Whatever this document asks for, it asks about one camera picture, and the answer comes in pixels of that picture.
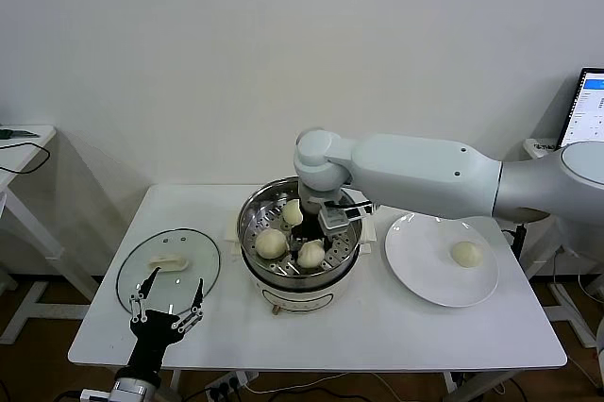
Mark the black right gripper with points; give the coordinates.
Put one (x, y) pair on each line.
(309, 227)

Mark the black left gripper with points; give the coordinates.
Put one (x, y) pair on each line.
(151, 336)

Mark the white steamed baozi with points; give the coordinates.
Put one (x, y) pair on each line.
(311, 255)
(467, 254)
(271, 244)
(292, 214)

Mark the round glass pot lid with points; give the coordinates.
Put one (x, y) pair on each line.
(165, 251)

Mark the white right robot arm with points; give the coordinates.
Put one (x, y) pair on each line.
(424, 175)

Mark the perforated steel steamer basket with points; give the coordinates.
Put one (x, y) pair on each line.
(250, 222)

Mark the white electric cooking pot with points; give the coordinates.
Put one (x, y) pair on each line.
(302, 297)

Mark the white floor power strip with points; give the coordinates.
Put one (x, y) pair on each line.
(226, 382)

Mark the white round plate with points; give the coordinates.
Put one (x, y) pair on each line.
(415, 270)

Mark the flat green black device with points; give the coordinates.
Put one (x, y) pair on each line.
(14, 133)

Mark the white side table with laptop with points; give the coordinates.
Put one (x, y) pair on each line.
(542, 149)

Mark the white power adapter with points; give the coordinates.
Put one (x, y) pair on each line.
(572, 248)

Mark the open grey laptop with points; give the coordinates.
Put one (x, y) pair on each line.
(587, 105)

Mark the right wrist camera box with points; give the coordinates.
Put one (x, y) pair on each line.
(334, 223)

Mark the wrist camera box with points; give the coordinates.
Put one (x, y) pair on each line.
(334, 223)
(96, 395)

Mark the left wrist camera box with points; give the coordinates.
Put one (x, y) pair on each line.
(96, 395)

